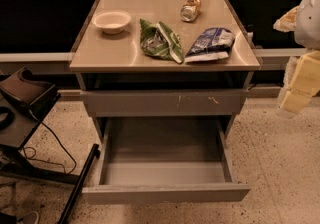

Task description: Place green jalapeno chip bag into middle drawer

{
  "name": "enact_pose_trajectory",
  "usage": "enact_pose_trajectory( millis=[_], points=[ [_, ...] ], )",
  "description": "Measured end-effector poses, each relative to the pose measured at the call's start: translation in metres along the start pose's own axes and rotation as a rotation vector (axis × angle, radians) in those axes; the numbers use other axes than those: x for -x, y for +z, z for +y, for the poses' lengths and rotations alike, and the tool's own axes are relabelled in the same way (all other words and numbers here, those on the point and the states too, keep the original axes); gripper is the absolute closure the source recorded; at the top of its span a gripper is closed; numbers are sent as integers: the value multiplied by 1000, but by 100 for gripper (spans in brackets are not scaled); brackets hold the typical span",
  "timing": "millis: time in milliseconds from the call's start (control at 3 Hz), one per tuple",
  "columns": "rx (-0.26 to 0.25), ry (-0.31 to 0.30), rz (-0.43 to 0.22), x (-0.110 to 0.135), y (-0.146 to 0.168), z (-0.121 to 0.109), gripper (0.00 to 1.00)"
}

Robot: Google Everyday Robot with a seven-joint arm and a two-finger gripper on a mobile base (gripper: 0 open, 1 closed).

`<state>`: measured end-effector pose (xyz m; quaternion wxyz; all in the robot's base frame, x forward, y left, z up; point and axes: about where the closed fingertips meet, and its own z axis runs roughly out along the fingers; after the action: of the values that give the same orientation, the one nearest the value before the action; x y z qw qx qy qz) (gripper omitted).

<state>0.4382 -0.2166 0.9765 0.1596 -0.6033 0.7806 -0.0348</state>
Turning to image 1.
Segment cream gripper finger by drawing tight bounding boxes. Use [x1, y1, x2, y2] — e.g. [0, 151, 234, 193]
[280, 90, 312, 114]

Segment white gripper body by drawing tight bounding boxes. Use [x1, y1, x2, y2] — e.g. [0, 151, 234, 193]
[289, 50, 320, 97]

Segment green jalapeno chip bag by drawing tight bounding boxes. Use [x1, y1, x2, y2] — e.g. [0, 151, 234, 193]
[139, 19, 184, 64]

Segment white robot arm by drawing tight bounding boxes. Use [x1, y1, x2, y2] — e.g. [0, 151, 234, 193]
[273, 0, 320, 118]

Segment blue chip bag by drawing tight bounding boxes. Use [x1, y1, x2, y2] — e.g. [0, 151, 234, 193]
[185, 27, 235, 63]

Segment grey drawer cabinet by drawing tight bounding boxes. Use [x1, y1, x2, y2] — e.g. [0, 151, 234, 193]
[68, 0, 262, 142]

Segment open grey middle drawer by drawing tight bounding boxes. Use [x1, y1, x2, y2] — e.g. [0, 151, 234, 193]
[83, 117, 250, 204]

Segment closed grey top drawer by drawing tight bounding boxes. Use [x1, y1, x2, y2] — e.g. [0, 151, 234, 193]
[81, 89, 248, 117]

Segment crushed gold soda can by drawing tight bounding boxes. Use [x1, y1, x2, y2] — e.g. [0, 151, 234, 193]
[180, 0, 201, 22]

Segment white paper bowl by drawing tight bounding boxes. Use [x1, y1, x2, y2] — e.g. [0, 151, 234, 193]
[92, 11, 131, 35]

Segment black floor bar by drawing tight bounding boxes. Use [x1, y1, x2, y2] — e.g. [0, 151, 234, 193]
[57, 144, 100, 224]

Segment brown padded holder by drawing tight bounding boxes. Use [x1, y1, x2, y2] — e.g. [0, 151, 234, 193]
[0, 67, 58, 119]

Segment white shoe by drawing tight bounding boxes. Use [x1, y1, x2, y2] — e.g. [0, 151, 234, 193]
[17, 211, 39, 224]

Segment black cable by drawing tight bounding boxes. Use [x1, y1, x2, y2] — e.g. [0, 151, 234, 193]
[20, 109, 78, 176]

